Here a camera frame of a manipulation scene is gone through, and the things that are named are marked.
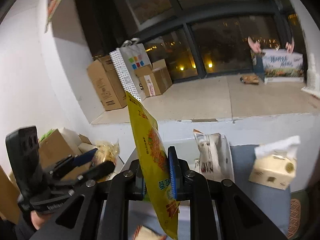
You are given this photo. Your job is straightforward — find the yellow cartoon snack packet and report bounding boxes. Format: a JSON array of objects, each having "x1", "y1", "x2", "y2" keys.
[{"x1": 91, "y1": 140, "x2": 120, "y2": 183}]

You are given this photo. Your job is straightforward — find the yellow green snack bag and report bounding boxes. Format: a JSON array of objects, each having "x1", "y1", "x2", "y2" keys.
[{"x1": 126, "y1": 92, "x2": 180, "y2": 239}]

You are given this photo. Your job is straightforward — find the left hand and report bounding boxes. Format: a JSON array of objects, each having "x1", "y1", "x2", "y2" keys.
[{"x1": 30, "y1": 210, "x2": 53, "y2": 230}]

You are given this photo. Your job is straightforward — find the white cardboard storage box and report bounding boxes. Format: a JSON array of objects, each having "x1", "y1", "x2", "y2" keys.
[{"x1": 122, "y1": 132, "x2": 235, "y2": 181}]

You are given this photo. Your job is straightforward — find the flat brown cardboard sheet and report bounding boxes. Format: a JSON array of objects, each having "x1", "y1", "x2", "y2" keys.
[{"x1": 1, "y1": 128, "x2": 91, "y2": 224}]

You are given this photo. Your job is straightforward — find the white printed snack bag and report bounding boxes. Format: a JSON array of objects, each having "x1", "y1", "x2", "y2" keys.
[{"x1": 193, "y1": 129, "x2": 235, "y2": 182}]

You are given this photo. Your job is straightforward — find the cream pastry packet red edges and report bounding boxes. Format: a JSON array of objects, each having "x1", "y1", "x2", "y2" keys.
[{"x1": 132, "y1": 225, "x2": 167, "y2": 240}]

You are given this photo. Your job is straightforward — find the tall brown cardboard box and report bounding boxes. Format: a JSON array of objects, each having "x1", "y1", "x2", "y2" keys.
[{"x1": 87, "y1": 55, "x2": 127, "y2": 111}]

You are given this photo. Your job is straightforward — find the small brown cardboard box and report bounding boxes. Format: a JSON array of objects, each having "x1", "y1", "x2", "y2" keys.
[{"x1": 135, "y1": 59, "x2": 172, "y2": 97}]

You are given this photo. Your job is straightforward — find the cream tissue box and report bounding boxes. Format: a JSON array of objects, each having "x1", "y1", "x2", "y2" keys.
[{"x1": 248, "y1": 135, "x2": 300, "y2": 190}]

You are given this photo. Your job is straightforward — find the white dotted paper bag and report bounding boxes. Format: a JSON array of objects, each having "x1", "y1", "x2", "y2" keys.
[{"x1": 109, "y1": 38, "x2": 151, "y2": 102}]

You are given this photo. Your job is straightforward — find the landscape printed gift box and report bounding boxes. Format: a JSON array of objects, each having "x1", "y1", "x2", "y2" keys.
[{"x1": 251, "y1": 49, "x2": 304, "y2": 84}]

